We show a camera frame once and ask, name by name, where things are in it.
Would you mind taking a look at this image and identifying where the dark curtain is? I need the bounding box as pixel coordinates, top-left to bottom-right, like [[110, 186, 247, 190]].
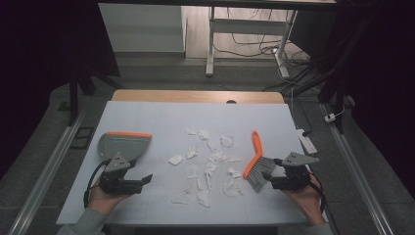
[[0, 0, 121, 179], [288, 0, 415, 197]]

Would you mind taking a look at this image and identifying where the bundle of floor cables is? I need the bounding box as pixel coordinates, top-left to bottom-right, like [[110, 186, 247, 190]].
[[213, 8, 319, 96]]

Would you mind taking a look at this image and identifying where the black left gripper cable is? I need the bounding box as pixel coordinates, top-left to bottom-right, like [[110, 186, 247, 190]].
[[83, 158, 113, 210]]

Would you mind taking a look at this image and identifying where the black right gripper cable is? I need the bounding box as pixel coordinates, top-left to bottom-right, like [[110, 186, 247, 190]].
[[306, 171, 328, 214]]

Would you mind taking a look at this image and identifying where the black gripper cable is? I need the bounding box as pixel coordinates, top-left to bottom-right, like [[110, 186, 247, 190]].
[[306, 171, 328, 214], [83, 158, 113, 210]]

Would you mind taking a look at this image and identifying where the person's left hand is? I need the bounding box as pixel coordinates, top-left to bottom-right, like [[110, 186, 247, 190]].
[[87, 185, 131, 216]]

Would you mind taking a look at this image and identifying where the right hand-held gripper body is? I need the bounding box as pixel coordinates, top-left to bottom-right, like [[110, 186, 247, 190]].
[[269, 152, 320, 191]]

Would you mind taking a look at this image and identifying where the white power strip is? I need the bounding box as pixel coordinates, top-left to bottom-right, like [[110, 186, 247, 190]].
[[296, 128, 318, 156]]

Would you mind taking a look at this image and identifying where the white desk frame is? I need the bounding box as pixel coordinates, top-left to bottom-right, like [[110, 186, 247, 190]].
[[205, 5, 299, 79]]

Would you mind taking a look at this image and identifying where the black floor bracket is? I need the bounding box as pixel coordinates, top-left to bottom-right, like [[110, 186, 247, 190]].
[[69, 125, 96, 151]]

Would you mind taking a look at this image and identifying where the white cabinet panel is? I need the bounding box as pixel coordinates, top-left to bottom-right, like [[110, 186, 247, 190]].
[[98, 3, 188, 54]]

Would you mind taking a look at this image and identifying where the grey dustpan with orange edge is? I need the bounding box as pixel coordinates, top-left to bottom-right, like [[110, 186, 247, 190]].
[[97, 130, 154, 164]]

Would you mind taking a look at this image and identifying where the aluminium rail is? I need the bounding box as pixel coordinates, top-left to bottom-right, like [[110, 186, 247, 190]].
[[320, 103, 395, 235], [7, 110, 86, 235]]

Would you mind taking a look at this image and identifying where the person's right hand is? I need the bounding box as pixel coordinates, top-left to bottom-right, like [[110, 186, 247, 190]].
[[282, 181, 327, 227]]

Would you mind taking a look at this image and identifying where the black metal stand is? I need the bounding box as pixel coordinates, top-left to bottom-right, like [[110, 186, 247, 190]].
[[316, 72, 348, 135], [66, 63, 125, 127]]

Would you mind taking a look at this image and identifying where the pile of white paper scraps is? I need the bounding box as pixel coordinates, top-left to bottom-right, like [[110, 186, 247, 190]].
[[168, 126, 245, 209]]

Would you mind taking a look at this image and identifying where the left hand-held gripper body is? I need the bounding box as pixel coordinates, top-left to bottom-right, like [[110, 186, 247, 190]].
[[98, 153, 145, 196]]

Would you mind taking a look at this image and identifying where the orange brush with grey bristles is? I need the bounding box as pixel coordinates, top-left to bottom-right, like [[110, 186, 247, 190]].
[[242, 130, 279, 194]]

